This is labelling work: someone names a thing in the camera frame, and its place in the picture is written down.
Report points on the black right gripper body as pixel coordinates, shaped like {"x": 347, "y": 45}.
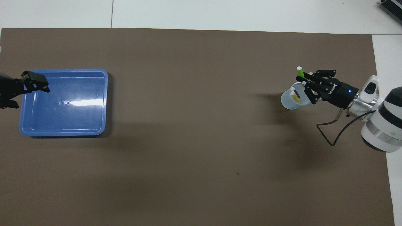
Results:
{"x": 337, "y": 91}

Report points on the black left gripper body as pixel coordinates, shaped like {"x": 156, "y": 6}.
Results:
{"x": 8, "y": 89}

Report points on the purple marker pen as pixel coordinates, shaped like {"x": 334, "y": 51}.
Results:
{"x": 295, "y": 91}

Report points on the yellow marker pen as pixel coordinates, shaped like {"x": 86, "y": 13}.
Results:
{"x": 295, "y": 96}

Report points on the green marker pen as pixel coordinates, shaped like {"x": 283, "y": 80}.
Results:
{"x": 300, "y": 72}

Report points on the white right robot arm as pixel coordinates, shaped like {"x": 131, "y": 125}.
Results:
{"x": 381, "y": 122}

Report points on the translucent plastic cup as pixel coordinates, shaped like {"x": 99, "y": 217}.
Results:
{"x": 287, "y": 102}

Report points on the blue plastic tray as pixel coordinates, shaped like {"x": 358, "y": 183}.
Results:
{"x": 62, "y": 119}

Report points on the grey ribbed device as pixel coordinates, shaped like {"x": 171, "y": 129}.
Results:
{"x": 392, "y": 8}

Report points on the brown table mat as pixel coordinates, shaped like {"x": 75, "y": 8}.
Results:
{"x": 201, "y": 157}

